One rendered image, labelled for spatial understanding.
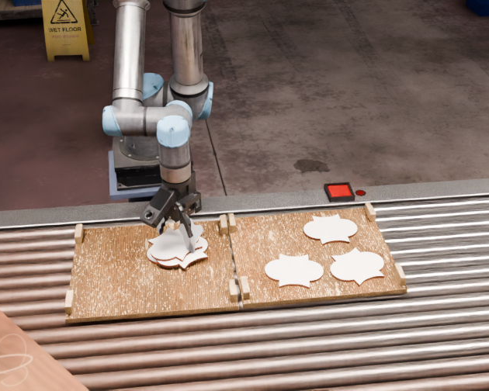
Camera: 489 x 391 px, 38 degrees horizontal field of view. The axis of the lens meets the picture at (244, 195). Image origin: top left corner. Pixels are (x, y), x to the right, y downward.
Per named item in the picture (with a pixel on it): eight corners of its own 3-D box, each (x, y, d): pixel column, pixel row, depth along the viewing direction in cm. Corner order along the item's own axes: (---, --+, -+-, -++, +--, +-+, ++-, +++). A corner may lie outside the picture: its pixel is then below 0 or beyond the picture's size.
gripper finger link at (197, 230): (212, 243, 185) (199, 212, 183) (196, 255, 181) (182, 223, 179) (205, 243, 188) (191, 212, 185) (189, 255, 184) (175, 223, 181)
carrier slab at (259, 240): (227, 223, 201) (227, 218, 200) (368, 211, 205) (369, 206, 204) (243, 309, 172) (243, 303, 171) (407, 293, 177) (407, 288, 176)
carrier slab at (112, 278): (78, 233, 197) (77, 229, 196) (226, 223, 200) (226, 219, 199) (65, 323, 168) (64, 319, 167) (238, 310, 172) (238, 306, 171)
